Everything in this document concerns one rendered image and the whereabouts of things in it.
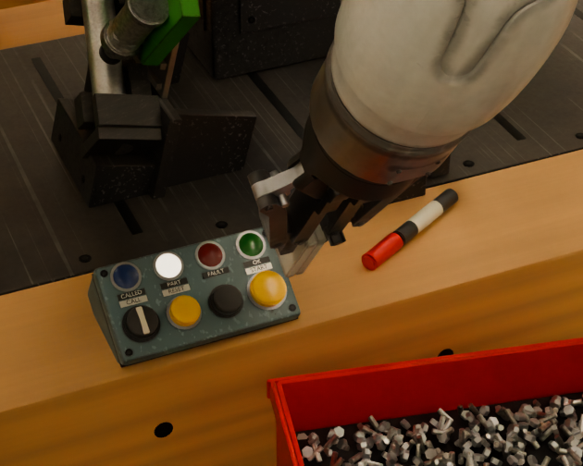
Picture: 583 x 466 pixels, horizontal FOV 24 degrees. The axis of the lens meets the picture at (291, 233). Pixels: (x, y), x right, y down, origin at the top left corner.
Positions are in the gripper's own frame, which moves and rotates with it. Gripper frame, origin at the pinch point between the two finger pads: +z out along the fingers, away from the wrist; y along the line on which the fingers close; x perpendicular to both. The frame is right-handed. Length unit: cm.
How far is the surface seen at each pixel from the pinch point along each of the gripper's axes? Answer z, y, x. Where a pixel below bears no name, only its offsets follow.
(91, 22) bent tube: 20.0, -4.5, 30.8
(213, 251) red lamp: 10.8, -3.2, 4.1
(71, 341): 15.3, -15.3, 1.1
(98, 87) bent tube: 20.5, -5.6, 24.6
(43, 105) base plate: 36.3, -7.9, 31.2
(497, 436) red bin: 4.2, 11.0, -17.2
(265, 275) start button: 10.1, 0.0, 0.9
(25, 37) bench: 49, -5, 46
